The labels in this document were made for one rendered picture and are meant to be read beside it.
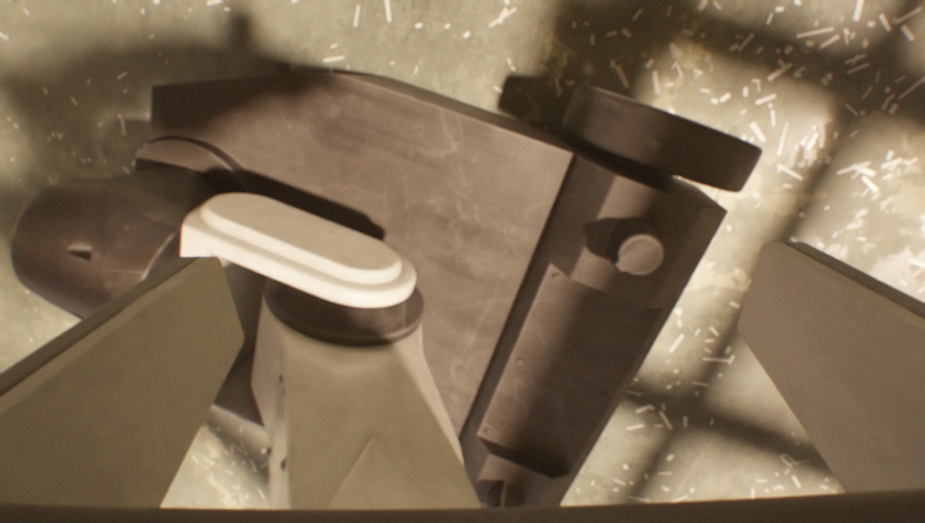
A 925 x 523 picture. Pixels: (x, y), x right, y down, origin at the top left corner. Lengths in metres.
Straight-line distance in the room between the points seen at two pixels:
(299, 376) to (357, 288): 0.08
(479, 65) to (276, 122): 0.26
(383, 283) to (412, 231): 0.14
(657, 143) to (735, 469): 0.60
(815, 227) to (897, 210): 0.09
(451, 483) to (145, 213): 0.36
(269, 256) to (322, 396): 0.13
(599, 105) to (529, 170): 0.09
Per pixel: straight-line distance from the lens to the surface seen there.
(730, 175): 0.48
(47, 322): 1.32
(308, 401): 0.33
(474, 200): 0.49
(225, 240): 0.42
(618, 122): 0.45
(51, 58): 1.05
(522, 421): 0.57
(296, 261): 0.40
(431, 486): 0.28
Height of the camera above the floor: 0.63
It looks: 66 degrees down
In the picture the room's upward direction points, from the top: 148 degrees counter-clockwise
